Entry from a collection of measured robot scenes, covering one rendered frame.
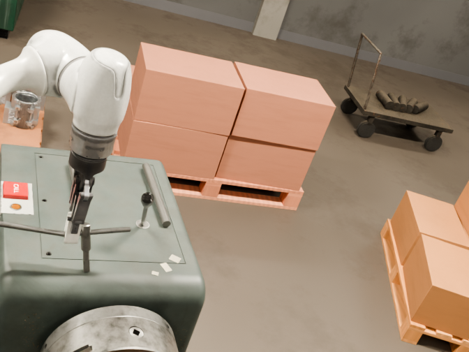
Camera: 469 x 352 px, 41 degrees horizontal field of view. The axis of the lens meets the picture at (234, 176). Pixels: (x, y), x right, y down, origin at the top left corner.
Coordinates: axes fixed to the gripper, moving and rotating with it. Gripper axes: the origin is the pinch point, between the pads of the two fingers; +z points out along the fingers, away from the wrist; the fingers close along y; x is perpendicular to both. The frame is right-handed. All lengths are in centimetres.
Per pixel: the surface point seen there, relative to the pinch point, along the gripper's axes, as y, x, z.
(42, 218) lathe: -16.4, -4.3, 10.4
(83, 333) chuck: 17.0, 3.3, 14.8
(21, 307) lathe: 8.1, -8.8, 16.3
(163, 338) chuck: 18.7, 20.7, 14.7
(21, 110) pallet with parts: -255, 8, 109
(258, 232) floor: -180, 156, 136
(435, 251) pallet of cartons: -120, 237, 95
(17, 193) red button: -24.1, -10.2, 9.2
